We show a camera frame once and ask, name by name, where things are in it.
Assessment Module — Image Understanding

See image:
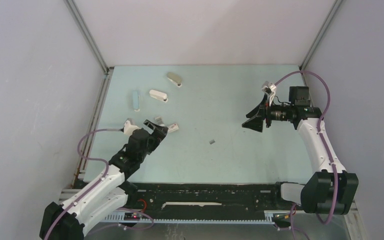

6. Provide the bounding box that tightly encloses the light blue stapler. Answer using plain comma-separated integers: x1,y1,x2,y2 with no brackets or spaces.
132,90,141,112

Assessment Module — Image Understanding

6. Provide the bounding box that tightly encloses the white staple box sleeve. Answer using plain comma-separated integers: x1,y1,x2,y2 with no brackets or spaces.
167,123,179,134

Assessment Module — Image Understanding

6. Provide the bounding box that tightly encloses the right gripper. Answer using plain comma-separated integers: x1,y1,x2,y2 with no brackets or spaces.
242,93,294,133

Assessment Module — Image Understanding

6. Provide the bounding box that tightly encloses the right aluminium frame post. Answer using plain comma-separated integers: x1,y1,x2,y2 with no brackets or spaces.
299,0,346,70

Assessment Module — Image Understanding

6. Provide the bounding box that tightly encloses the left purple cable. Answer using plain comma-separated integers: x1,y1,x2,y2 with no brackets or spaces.
42,128,155,240

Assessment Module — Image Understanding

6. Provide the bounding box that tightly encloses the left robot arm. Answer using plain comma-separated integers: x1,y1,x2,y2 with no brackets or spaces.
39,119,169,240

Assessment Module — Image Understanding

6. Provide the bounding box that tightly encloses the olive green stapler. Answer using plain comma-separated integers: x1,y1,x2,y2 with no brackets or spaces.
166,72,183,88

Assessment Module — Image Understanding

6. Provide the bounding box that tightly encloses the left aluminium frame post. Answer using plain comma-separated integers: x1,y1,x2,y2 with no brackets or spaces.
63,0,110,75

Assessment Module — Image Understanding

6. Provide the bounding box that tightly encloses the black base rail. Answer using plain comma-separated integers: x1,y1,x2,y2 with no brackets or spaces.
107,180,306,222

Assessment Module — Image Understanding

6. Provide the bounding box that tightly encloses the white stapler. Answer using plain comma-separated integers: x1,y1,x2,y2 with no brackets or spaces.
149,89,168,103

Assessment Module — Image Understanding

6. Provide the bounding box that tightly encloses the open staple tray box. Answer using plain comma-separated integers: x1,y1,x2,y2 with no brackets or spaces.
154,116,164,125

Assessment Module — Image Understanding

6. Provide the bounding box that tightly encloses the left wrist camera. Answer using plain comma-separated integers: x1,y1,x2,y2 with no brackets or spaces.
121,118,141,136

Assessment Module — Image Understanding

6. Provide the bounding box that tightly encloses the aluminium frame post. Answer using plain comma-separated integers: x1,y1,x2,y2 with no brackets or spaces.
299,0,346,70
63,0,110,75

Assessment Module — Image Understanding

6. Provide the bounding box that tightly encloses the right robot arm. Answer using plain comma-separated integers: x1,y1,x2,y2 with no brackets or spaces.
241,95,359,215

